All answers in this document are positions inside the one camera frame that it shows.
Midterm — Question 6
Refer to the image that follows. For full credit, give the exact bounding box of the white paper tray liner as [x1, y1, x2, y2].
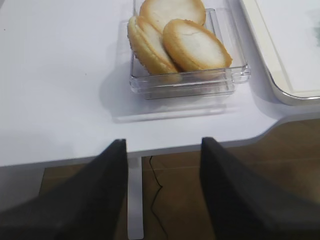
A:
[256, 0, 320, 92]

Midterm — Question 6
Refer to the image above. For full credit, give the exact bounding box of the bun half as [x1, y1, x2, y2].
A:
[139, 0, 206, 33]
[162, 19, 233, 72]
[127, 16, 179, 75]

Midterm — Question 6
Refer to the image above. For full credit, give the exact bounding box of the near left bun half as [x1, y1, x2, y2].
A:
[127, 16, 179, 75]

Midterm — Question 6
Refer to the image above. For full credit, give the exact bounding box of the white table leg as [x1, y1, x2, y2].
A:
[127, 157, 144, 240]

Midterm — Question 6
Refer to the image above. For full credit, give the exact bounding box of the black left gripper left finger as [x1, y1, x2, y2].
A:
[0, 139, 127, 240]

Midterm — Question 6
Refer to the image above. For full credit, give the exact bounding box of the black floor cable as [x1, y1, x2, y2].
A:
[149, 155, 165, 240]

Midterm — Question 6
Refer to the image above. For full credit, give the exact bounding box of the white serving tray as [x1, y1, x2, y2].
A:
[240, 0, 320, 106]

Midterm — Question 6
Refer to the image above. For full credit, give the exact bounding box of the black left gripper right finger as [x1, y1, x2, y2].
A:
[200, 137, 320, 240]

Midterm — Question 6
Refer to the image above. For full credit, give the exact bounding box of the near right bun half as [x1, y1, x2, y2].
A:
[162, 19, 233, 72]

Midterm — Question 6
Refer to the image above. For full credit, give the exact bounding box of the far bun half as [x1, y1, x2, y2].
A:
[139, 0, 206, 33]

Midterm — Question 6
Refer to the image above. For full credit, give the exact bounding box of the clear bun container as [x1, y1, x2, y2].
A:
[129, 0, 251, 100]

